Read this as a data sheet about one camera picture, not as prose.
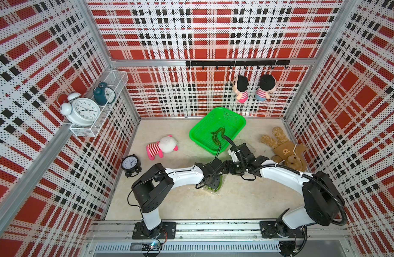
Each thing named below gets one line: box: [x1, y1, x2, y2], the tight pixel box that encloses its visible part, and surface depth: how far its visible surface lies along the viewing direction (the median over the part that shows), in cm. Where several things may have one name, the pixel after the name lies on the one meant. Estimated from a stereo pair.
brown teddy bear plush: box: [260, 126, 308, 172], surface depth 95 cm
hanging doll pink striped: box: [232, 74, 249, 104], surface depth 98 cm
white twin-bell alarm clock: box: [59, 92, 102, 127], surface depth 63 cm
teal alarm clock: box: [92, 81, 117, 105], surface depth 73 cm
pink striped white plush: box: [146, 134, 179, 161], surface depth 100 cm
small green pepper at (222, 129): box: [210, 127, 226, 136], surface depth 113 cm
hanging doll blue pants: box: [254, 74, 277, 102], surface depth 100 cm
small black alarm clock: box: [120, 153, 142, 179], surface depth 96 cm
